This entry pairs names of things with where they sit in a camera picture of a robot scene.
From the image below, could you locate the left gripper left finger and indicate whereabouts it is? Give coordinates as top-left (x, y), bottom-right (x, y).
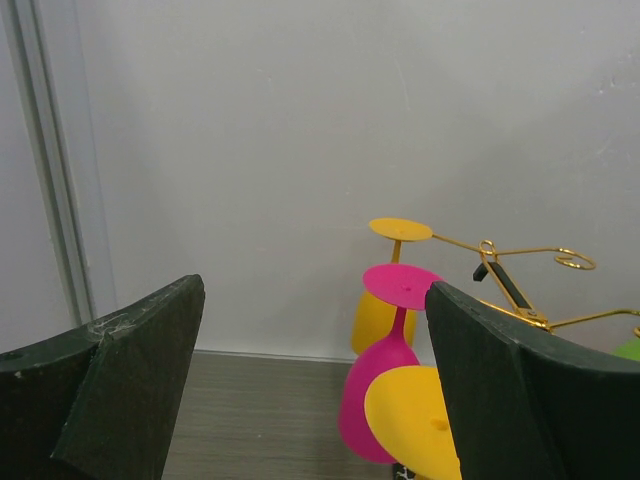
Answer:
top-left (1, 274), bottom-right (205, 479)

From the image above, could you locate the orange goblet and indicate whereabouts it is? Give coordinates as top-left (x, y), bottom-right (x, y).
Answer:
top-left (365, 365), bottom-right (462, 479)
top-left (349, 217), bottom-right (433, 356)

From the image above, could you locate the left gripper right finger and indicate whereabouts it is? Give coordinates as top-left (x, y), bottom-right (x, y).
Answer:
top-left (425, 282), bottom-right (639, 479)

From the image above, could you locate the gold wire wine glass rack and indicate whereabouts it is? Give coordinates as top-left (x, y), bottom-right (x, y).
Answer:
top-left (399, 239), bottom-right (640, 480)

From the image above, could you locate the green goblet front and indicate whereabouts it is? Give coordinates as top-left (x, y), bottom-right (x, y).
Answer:
top-left (613, 338), bottom-right (640, 361)

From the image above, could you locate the pink plastic goblet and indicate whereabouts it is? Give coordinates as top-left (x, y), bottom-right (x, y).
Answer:
top-left (338, 263), bottom-right (441, 464)

